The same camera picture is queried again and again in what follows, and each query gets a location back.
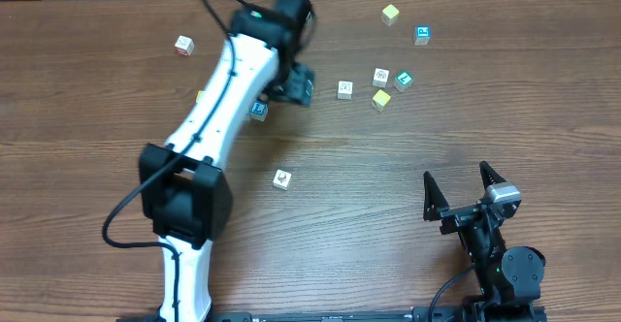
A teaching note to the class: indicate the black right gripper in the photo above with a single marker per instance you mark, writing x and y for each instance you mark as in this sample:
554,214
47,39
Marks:
466,214

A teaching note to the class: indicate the blue block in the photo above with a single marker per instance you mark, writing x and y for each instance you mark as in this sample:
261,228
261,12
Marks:
259,111
422,35

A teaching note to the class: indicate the white block centre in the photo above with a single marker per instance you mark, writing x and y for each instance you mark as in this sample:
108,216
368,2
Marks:
345,90

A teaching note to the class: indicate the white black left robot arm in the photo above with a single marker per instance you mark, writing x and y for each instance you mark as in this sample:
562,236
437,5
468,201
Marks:
184,190

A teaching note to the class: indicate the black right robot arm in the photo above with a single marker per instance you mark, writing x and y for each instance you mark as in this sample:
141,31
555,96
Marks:
509,278

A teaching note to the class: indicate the white block red side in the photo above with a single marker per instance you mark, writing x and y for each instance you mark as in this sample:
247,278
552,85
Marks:
184,45

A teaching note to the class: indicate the yellow framed block left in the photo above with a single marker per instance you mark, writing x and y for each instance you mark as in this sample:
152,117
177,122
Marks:
199,95

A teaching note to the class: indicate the yellow block top right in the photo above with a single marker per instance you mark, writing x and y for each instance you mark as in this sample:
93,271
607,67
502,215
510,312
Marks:
390,15

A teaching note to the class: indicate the yellow block lower right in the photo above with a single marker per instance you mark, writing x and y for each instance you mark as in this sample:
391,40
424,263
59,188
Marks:
380,100

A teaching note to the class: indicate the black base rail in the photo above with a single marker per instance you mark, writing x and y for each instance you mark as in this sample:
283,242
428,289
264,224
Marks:
330,316

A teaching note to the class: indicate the acorn wooden block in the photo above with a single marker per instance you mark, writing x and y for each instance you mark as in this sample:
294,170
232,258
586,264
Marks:
282,179

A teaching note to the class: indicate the green top block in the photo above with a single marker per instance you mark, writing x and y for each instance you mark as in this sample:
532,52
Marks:
403,81

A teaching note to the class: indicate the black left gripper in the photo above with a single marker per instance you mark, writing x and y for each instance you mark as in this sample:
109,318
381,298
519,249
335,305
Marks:
299,86

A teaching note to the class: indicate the blue top block right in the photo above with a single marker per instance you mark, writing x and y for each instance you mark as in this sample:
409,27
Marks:
422,35

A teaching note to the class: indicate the white block right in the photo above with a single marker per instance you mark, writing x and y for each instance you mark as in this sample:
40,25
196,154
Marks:
380,78

